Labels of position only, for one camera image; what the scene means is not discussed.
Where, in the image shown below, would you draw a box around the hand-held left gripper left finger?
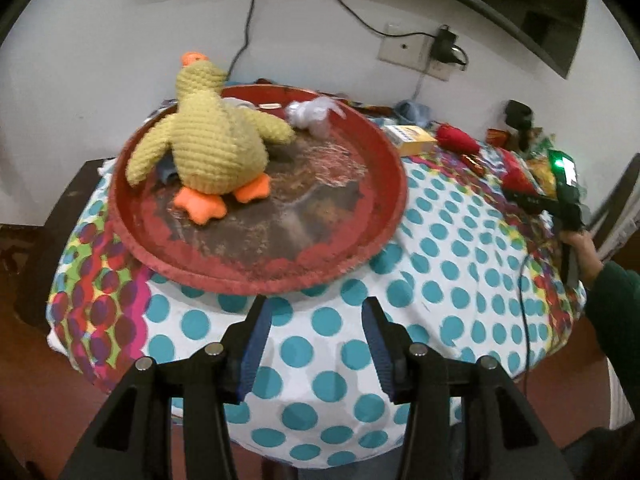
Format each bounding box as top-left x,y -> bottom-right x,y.
57,295 -> 273,480

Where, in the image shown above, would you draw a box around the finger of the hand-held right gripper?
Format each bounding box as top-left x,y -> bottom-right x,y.
501,189 -> 555,216

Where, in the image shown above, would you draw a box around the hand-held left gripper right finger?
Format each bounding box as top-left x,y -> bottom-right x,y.
361,296 -> 576,480

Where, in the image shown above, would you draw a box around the red knitted sock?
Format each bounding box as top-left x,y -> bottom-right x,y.
436,122 -> 481,153

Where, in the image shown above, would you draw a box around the yellow cardboard box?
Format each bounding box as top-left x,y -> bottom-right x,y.
384,124 -> 438,157

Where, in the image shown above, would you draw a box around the round red tray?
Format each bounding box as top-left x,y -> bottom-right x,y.
109,85 -> 408,297

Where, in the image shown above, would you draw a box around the yellow knitted duck toy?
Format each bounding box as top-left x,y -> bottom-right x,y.
125,51 -> 297,225

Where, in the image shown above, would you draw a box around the white socks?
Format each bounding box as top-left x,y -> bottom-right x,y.
305,97 -> 347,137

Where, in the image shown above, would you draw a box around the person's right forearm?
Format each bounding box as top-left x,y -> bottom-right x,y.
582,260 -> 640,431

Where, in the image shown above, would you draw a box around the person's right hand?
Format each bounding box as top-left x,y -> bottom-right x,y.
562,232 -> 599,292

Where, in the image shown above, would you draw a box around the red and green box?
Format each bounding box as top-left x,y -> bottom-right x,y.
500,151 -> 543,195

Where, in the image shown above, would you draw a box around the yellow snack bag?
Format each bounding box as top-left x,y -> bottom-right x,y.
530,157 -> 558,196

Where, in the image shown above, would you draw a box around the polka dot tablecloth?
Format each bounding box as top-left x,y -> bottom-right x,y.
46,100 -> 587,471

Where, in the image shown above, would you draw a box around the light blue cloth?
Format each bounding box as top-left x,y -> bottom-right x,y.
395,100 -> 432,126

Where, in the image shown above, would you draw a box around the black power adapter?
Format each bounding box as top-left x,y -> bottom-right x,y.
434,25 -> 458,63

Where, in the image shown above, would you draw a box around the black television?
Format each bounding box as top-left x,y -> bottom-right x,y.
110,0 -> 588,80

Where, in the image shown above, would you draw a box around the dark wooden chair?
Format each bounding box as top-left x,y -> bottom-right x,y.
15,160 -> 117,332

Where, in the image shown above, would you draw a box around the black clamp mount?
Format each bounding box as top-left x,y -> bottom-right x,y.
504,100 -> 536,151

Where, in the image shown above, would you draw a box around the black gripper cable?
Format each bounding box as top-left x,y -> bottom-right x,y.
517,247 -> 563,392

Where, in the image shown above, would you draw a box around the white wall socket plate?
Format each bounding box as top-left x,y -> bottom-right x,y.
377,22 -> 431,67
425,40 -> 469,82

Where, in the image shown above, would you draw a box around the black television cable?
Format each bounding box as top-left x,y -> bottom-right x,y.
227,0 -> 282,86

